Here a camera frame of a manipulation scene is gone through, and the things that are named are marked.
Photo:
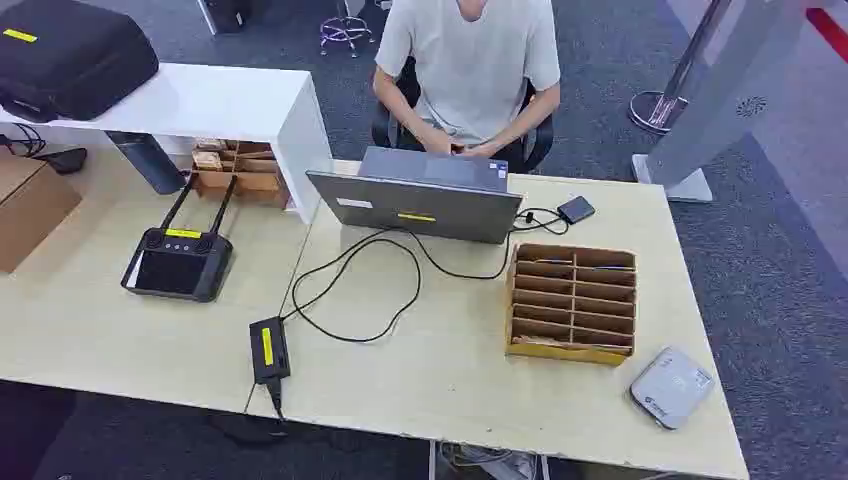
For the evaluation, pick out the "person's right hand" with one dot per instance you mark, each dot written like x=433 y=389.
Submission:
x=440 y=144

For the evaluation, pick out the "person's left hand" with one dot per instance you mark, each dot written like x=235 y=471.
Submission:
x=477 y=150

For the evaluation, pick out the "black office chair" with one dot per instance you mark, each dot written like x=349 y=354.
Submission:
x=540 y=142

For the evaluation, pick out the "grey laptop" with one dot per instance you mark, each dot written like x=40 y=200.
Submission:
x=424 y=212

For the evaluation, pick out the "person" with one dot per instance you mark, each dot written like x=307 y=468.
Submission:
x=464 y=66

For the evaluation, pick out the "small black external drive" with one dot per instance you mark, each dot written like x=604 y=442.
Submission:
x=576 y=210

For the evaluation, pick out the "chrome stool base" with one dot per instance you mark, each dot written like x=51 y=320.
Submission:
x=346 y=29

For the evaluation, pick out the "wooden box with compartments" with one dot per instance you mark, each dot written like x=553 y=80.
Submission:
x=252 y=185

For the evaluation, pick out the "slotted wooden card box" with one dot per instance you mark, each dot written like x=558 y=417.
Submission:
x=563 y=354

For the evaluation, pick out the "white desk shelf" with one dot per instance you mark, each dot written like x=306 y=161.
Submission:
x=218 y=99

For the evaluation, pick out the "black cabinet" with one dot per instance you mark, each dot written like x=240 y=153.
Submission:
x=228 y=16

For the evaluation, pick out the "grey kiosk stand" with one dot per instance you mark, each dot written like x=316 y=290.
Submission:
x=722 y=86

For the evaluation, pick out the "black power adapter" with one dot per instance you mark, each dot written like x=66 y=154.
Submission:
x=278 y=351

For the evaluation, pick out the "dark grey cylinder bottle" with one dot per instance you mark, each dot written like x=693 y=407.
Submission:
x=149 y=162

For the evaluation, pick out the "black remote controller with antennas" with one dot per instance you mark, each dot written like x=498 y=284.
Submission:
x=175 y=272

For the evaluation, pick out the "black carrying case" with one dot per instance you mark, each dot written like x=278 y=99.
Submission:
x=66 y=60

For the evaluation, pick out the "brown cardboard box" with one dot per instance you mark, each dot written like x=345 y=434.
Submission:
x=33 y=212

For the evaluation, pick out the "chrome stanchion post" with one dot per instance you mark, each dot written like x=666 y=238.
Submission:
x=652 y=109

